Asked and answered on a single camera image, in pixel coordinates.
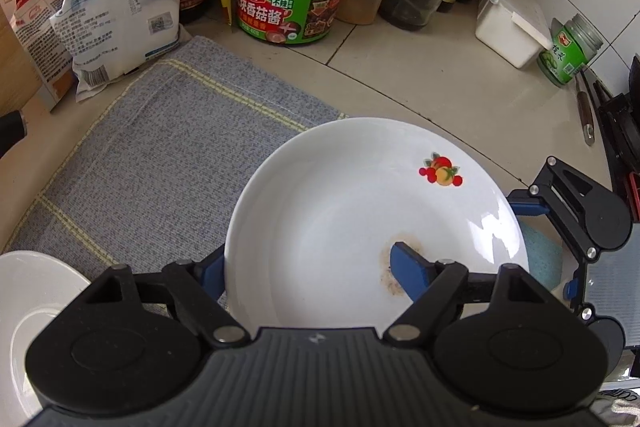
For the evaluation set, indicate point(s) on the white plastic food bag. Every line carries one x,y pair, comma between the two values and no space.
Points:
108,39

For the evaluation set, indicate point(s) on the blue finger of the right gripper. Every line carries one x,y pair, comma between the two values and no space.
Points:
528,208
571,290

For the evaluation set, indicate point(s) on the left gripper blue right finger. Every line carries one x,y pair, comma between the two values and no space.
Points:
413,273

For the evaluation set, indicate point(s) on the grey and teal towel mat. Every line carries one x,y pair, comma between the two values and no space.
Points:
157,175

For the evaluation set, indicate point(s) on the white plastic seasoning box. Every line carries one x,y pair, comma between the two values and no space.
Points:
515,29

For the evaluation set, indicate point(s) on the gas stove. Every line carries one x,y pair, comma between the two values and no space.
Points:
618,118

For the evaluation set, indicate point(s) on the red white clipped food bag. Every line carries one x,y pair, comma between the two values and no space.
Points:
30,22

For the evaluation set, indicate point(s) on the bamboo cutting board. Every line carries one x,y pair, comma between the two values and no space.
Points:
19,81

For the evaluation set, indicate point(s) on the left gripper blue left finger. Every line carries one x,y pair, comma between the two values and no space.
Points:
210,274

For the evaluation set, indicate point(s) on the large white floral plate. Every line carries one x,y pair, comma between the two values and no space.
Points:
35,288

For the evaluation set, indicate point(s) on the small green label jar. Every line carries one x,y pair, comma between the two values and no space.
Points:
574,44

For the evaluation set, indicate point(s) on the steel kitchen knife black handle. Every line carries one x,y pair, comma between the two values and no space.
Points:
13,129

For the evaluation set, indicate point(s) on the white plate with brown stain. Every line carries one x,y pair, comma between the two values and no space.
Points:
309,239

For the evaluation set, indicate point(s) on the brown handled utensil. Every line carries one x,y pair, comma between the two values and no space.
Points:
584,110

